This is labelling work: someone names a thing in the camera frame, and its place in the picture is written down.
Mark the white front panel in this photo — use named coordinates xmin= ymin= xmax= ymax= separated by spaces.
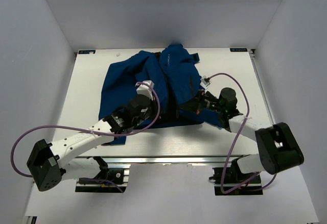
xmin=26 ymin=164 xmax=318 ymax=223

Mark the right blue corner label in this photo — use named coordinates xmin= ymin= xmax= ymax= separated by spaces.
xmin=229 ymin=47 xmax=248 ymax=52

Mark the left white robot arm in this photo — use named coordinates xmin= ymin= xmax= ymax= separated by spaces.
xmin=27 ymin=94 xmax=160 ymax=191

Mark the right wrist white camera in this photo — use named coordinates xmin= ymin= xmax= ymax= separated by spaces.
xmin=200 ymin=76 xmax=211 ymax=89

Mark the left blue corner label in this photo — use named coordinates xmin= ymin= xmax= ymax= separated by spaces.
xmin=78 ymin=49 xmax=96 ymax=55

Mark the wrist white camera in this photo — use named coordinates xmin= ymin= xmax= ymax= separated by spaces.
xmin=200 ymin=76 xmax=211 ymax=89
xmin=135 ymin=80 xmax=154 ymax=100

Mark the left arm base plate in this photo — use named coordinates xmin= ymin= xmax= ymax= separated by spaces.
xmin=75 ymin=156 xmax=130 ymax=193

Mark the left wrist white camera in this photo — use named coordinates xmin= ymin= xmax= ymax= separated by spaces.
xmin=135 ymin=80 xmax=154 ymax=100

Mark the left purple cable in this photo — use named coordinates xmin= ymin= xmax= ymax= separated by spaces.
xmin=10 ymin=81 xmax=161 ymax=193

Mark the blue and black jacket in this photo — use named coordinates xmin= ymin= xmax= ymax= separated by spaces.
xmin=98 ymin=43 xmax=222 ymax=146

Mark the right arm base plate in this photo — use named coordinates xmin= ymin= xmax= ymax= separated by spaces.
xmin=208 ymin=166 xmax=263 ymax=196

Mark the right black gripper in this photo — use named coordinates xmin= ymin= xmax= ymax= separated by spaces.
xmin=179 ymin=89 xmax=225 ymax=114

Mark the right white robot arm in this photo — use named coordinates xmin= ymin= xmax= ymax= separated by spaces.
xmin=181 ymin=87 xmax=304 ymax=183

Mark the blue corner label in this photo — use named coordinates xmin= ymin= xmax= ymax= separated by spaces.
xmin=229 ymin=47 xmax=248 ymax=52
xmin=78 ymin=49 xmax=96 ymax=55

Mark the purple cable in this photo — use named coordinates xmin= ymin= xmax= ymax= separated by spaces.
xmin=10 ymin=81 xmax=161 ymax=193
xmin=206 ymin=72 xmax=277 ymax=194

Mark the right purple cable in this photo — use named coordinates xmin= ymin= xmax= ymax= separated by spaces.
xmin=206 ymin=72 xmax=277 ymax=194

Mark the aluminium front rail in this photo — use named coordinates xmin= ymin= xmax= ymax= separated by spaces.
xmin=48 ymin=154 xmax=291 ymax=165

